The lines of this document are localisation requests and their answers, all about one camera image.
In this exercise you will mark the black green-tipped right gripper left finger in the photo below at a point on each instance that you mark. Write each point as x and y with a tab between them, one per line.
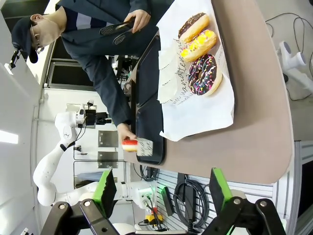
95	218

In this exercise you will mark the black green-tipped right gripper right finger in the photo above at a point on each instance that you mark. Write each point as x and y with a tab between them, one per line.
244	215

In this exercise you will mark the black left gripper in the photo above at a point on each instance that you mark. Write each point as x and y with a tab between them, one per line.
90	117

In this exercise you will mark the black perforated serving tongs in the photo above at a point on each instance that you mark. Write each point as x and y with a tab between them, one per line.
107	30

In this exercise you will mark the chocolate donut coloured sprinkles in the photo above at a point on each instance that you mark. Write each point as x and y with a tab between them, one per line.
207	76

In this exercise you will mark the yellow frosted donut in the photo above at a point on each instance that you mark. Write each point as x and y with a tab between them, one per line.
199	46

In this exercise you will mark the chocolate nut topped donut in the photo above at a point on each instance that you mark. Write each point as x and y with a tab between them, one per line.
195	27

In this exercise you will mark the person left forearm dark sleeve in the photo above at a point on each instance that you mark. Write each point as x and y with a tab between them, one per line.
146	5

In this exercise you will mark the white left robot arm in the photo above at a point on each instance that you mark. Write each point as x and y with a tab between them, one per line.
45	171

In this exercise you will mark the person right forearm dark sleeve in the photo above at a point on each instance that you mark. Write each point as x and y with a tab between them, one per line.
107	93

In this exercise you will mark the person right hand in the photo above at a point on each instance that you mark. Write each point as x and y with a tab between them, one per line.
124	132

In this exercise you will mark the person left hand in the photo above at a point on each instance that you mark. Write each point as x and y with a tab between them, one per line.
140	19

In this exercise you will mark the grey slatted aluminium panel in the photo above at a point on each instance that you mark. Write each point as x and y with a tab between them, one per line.
256	188

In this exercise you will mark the black plastic serving tray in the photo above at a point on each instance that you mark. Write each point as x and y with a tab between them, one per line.
146	115

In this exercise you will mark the white connector box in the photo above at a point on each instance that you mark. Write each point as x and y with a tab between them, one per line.
146	195

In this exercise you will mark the black power brick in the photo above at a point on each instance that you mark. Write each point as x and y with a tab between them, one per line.
189	200

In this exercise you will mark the yellow emergency stop box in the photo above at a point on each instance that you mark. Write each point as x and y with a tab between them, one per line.
152	218

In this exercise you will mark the black box with green light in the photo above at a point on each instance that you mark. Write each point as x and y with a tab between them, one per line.
167	200

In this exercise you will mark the bright ceiling light panel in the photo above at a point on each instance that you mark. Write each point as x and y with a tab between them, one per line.
8	137

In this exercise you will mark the large white paper sheet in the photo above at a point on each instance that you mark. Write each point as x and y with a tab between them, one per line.
200	115

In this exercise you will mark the person head with mask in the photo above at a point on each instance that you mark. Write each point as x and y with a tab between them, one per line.
46	29

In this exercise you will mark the person torso dark jacket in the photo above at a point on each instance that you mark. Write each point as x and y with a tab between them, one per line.
93	9

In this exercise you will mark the dark navy cap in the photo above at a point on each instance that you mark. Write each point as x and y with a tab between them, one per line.
20	34

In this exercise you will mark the white plastic floor stand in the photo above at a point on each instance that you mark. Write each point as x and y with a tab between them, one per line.
293	61

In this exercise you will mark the grey steel wall plate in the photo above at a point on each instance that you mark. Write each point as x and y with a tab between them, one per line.
107	138
107	159

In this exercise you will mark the dark window with frame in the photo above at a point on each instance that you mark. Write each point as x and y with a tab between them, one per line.
68	73

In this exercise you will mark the aluminium profile frame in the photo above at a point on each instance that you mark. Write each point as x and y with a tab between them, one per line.
302	151

